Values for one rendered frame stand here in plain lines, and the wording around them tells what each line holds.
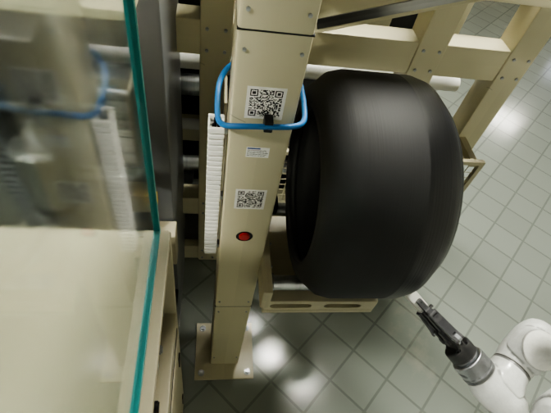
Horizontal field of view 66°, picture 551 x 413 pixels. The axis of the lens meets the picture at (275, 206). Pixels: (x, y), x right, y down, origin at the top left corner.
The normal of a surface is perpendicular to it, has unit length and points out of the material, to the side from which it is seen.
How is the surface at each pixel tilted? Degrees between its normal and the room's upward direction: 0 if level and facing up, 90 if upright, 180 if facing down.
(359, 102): 16
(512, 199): 0
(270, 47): 90
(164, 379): 0
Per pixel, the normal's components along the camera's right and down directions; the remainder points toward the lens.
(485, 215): 0.14, -0.62
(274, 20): 0.07, 0.78
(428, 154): 0.16, -0.19
